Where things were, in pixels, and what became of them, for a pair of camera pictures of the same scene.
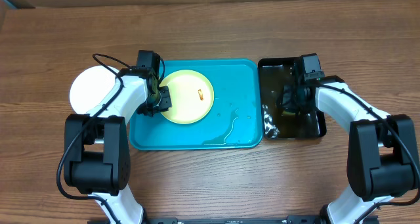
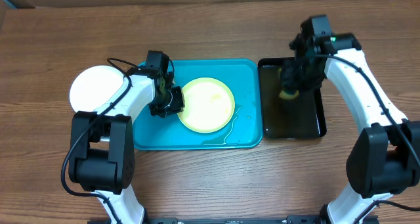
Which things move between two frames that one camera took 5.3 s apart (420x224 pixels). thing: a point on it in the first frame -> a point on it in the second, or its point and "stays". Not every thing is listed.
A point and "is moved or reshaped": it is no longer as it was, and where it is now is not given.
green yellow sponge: (284, 112) is moved or reshaped
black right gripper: (293, 106) -> (290, 83)
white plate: (90, 87) stays
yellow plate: (191, 96) is moved or reshaped
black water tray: (277, 122) stays
